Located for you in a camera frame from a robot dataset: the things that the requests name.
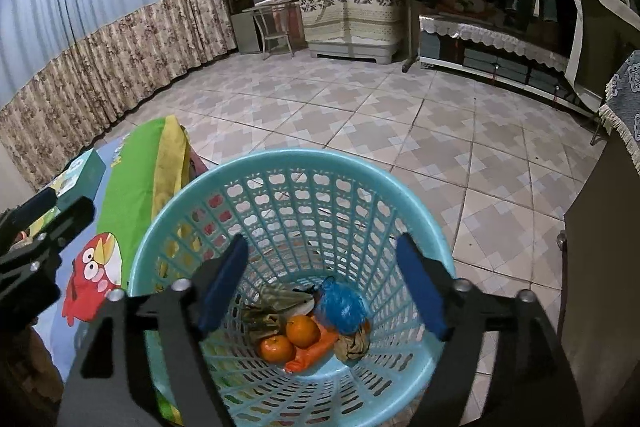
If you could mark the brown cloth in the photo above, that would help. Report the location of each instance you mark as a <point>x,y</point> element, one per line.
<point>30,372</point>

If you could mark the brown paper ball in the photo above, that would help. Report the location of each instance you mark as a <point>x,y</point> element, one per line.
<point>352,344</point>

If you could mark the cabinet with patterned cover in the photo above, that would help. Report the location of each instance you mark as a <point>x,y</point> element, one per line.
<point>350,7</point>

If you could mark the blue and beige curtain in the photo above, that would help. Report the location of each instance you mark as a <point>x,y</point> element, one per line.
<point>125,7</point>

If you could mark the cartoon bird printed blanket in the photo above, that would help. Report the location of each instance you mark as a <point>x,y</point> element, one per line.
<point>130,187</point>

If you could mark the pink printed sheet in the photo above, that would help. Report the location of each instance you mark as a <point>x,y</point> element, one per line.
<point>196,163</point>

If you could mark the small folding table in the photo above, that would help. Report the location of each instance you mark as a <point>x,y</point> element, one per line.
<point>272,2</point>

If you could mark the white lace cloth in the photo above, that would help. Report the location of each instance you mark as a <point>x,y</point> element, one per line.
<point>480,34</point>

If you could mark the green cardboard box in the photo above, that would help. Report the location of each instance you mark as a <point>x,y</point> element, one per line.
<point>80,177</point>

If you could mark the water dispenser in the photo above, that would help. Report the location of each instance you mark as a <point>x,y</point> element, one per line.
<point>245,32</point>

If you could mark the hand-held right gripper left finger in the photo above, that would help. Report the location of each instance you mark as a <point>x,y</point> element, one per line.
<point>225,282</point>

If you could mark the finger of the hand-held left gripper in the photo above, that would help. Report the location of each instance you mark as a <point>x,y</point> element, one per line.
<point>65,222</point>
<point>35,204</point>

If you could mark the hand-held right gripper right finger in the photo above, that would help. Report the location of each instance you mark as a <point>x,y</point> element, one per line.
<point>420,287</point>

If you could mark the dark chair with white trim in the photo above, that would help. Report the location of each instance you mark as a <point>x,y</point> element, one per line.
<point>600,42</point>

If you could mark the light blue plastic basket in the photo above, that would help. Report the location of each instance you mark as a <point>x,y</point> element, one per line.
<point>320,375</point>

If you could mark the tangerine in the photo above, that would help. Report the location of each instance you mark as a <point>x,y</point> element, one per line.
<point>300,331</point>
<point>276,348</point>

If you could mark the low dark cabinet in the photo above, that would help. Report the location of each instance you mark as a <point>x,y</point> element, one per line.
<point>495,63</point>

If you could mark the brown wooden cabinet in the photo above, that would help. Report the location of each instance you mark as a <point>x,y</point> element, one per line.
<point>600,282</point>

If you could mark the blue mesh ball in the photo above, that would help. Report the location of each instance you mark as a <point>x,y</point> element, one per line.
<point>340,307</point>

